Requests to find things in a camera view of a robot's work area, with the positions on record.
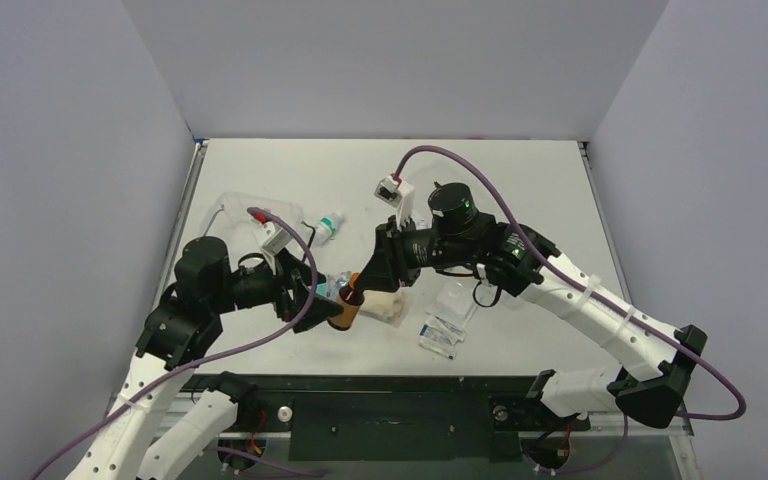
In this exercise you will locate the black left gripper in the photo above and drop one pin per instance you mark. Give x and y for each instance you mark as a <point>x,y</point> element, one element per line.
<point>290,274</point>

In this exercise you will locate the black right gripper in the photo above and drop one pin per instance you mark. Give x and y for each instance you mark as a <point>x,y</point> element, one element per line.
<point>392,252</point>

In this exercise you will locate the teal packet of supplies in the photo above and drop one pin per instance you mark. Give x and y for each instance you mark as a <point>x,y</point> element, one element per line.
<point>330,286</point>

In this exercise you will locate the brown bottle orange label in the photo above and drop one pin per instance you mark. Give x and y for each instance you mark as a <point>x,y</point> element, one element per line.
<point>350,298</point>

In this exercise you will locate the white bottle green label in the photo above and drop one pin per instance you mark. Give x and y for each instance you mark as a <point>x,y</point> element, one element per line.
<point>327,226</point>

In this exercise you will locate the white gauze packet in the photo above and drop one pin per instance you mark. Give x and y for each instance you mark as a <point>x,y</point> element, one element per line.
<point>454,304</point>

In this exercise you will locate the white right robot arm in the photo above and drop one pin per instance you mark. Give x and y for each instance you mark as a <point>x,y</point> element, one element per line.
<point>655,366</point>

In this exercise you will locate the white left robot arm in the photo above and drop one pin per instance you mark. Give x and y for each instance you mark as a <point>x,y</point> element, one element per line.
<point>178,333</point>

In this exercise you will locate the blue white wipe packets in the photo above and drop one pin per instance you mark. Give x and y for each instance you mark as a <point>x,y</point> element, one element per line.
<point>440,337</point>

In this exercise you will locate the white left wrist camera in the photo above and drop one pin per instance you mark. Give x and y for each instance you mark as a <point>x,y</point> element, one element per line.
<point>272,238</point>

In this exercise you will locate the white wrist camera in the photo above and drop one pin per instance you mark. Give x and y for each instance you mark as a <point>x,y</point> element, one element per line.
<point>272,238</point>
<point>395,192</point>

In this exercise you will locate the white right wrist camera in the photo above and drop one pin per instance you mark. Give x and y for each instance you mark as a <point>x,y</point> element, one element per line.
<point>395,192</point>

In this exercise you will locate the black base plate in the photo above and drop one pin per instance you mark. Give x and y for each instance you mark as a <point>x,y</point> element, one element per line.
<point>389,418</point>

